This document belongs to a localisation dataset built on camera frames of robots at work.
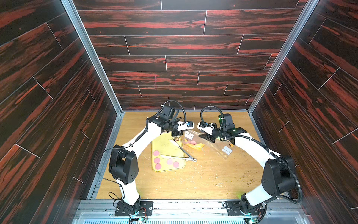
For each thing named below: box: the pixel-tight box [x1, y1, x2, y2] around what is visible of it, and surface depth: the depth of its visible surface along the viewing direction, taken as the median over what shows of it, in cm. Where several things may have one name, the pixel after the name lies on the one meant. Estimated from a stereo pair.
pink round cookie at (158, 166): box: [154, 162, 162, 170], surface depth 91 cm
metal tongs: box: [159, 139, 198, 163], surface depth 93 cm
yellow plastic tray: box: [151, 132, 186, 173], surface depth 95 cm
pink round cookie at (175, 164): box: [172, 161, 180, 168], surface depth 93 cm
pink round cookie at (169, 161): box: [166, 158, 173, 165], surface depth 94 cm
